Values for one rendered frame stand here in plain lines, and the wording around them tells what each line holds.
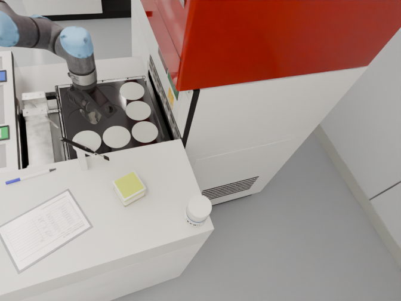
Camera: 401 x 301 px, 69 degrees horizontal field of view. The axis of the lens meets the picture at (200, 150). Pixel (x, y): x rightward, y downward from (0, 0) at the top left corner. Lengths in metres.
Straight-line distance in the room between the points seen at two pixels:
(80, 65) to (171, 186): 0.45
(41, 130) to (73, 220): 0.42
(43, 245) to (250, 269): 1.35
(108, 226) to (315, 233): 1.63
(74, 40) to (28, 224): 0.52
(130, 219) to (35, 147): 0.46
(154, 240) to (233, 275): 1.10
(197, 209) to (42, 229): 0.44
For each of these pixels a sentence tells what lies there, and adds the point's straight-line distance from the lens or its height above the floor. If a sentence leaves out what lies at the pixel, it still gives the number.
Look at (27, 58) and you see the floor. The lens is 2.87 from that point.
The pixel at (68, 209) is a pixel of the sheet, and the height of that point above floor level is 0.97.
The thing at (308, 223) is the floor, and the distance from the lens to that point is 2.26.
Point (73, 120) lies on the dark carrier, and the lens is 1.21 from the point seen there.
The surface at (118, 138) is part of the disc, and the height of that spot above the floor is 0.90.
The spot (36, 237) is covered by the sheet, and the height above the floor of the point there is 0.97.
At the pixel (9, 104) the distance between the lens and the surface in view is 1.23.
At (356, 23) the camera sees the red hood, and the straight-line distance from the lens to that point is 1.04.
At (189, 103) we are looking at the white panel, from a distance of 0.92.
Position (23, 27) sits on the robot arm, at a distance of 0.85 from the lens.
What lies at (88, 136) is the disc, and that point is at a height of 0.90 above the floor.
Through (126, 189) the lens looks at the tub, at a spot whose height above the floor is 1.03.
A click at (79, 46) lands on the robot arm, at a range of 0.84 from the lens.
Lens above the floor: 1.85
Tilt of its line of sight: 56 degrees down
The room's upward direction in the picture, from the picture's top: 19 degrees clockwise
